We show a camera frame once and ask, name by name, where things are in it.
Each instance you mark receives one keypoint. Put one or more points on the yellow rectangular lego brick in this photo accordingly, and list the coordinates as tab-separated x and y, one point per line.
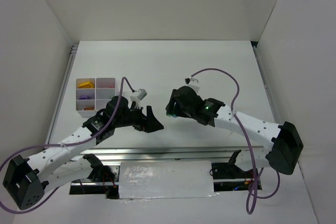
86	85

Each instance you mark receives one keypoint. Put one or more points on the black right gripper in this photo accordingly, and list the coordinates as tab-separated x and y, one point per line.
172	105

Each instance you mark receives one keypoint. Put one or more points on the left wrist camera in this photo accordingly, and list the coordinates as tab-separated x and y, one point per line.
138	95

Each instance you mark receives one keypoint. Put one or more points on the purple rounded lego brick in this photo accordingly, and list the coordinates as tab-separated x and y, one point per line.
84	97

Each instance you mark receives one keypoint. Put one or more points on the blue frog-print lego brick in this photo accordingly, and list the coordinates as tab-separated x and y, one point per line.
171	115

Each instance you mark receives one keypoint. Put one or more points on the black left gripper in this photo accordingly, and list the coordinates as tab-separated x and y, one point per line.
144	120

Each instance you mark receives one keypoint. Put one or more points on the white compartment organizer box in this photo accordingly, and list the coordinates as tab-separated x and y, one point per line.
104	90

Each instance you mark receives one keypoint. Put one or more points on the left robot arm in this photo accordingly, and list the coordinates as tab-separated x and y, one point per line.
28	179

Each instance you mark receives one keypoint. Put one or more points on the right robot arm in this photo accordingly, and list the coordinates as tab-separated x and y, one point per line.
281	144

